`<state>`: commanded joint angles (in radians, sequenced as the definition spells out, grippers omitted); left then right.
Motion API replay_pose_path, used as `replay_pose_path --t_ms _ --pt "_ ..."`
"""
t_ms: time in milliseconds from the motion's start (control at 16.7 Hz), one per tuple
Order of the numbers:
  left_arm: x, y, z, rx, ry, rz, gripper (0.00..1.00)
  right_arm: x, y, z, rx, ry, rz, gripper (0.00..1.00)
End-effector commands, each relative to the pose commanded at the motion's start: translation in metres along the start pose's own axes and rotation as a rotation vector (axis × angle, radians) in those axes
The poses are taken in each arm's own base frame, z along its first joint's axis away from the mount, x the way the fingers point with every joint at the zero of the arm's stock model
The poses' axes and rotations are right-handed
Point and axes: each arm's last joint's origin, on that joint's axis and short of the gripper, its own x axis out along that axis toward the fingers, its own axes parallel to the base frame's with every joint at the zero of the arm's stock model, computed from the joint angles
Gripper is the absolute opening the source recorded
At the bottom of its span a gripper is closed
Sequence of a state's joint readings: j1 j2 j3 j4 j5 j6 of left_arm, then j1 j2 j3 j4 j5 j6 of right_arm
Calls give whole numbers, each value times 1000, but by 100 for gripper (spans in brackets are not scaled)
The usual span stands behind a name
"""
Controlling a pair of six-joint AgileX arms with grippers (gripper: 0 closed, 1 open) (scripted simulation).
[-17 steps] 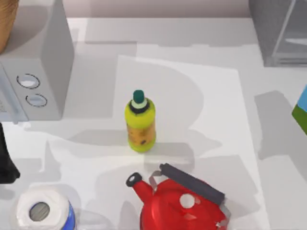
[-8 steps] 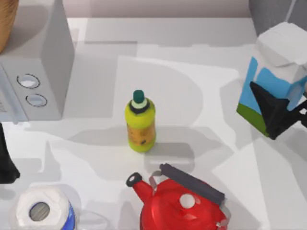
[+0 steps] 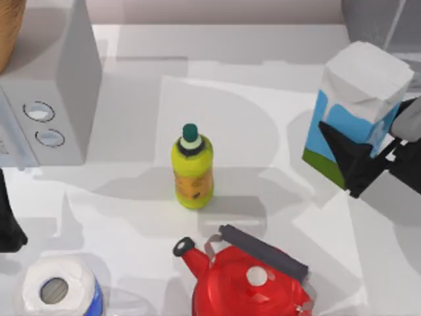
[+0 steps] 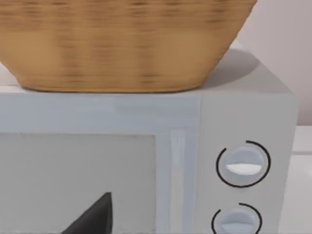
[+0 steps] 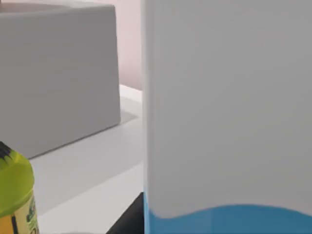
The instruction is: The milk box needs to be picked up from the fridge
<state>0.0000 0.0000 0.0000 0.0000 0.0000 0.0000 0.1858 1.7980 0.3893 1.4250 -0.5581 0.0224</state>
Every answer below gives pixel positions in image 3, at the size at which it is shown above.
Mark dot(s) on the white and blue milk carton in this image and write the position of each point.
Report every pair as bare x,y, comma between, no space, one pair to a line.
358,79

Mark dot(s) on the yellow-green bottle with green cap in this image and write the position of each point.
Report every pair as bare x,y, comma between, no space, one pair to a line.
192,177

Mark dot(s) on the pale microwave oven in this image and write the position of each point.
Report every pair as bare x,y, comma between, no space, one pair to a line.
70,98

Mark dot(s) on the white paper towel roll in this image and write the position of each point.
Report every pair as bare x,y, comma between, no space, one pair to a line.
75,279

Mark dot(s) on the smaller round microwave knob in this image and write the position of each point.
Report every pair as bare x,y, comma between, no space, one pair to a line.
50,138

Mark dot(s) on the larger round microwave knob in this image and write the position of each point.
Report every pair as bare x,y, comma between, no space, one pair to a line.
39,112

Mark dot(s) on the brown wooden object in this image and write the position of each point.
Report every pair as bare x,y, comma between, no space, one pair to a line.
8,29

